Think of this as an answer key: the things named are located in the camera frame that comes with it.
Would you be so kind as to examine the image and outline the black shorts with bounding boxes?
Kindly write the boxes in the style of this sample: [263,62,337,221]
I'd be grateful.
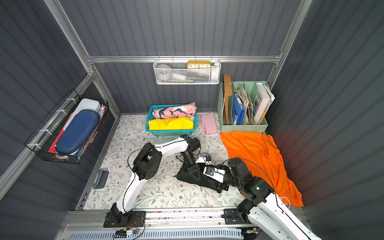
[177,163,222,194]

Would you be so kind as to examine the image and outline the orange shorts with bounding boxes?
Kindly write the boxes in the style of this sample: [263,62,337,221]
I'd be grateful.
[220,132,304,207]

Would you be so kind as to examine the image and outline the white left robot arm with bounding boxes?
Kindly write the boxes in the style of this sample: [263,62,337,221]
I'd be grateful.
[110,135,215,226]

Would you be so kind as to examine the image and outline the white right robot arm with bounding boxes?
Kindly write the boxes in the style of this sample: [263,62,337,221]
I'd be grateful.
[203,158,319,240]

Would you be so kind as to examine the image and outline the roll of tape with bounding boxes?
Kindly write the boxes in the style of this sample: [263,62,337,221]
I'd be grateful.
[154,64,172,82]

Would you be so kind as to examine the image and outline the yellow folded cloth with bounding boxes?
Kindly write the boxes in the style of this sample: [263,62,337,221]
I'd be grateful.
[148,117,194,131]

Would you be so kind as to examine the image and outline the pink plastic case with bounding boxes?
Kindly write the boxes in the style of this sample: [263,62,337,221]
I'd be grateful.
[201,113,217,135]

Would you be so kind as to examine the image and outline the teal plastic basket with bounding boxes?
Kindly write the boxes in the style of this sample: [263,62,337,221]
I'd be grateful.
[146,105,198,137]

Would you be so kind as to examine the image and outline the pink patterned folded cloth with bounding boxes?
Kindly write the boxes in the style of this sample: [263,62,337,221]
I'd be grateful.
[152,102,197,119]

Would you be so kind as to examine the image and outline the blue binder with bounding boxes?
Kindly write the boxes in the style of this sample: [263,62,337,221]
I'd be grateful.
[232,94,245,125]

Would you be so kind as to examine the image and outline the mint green file organizer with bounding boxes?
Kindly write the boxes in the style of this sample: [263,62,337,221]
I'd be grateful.
[217,81,275,133]

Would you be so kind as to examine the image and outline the yellow clock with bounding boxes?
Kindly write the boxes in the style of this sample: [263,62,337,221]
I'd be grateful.
[187,60,212,70]

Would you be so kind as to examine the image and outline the white yellow book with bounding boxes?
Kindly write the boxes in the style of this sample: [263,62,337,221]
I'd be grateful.
[254,83,275,125]

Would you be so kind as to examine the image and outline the grey blue stapler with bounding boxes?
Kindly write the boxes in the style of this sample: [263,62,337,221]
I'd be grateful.
[93,169,109,189]

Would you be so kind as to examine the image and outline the navy blue oval case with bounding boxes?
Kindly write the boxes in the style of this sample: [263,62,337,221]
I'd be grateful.
[55,110,100,155]

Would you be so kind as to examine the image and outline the white flat box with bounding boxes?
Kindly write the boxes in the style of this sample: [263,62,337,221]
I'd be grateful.
[63,98,101,131]

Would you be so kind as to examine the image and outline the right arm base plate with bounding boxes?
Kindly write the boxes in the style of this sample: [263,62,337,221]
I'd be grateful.
[221,209,251,225]

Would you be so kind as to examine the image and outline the white wire wall basket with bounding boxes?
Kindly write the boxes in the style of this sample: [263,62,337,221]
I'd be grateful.
[153,59,222,85]

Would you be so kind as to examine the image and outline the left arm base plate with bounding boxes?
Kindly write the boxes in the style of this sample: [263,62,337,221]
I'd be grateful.
[103,211,147,228]

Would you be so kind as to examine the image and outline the black wire side basket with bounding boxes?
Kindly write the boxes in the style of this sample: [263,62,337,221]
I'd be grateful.
[25,89,109,165]

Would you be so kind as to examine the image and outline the aluminium front rail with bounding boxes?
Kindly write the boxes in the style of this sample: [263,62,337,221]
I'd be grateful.
[56,207,316,240]

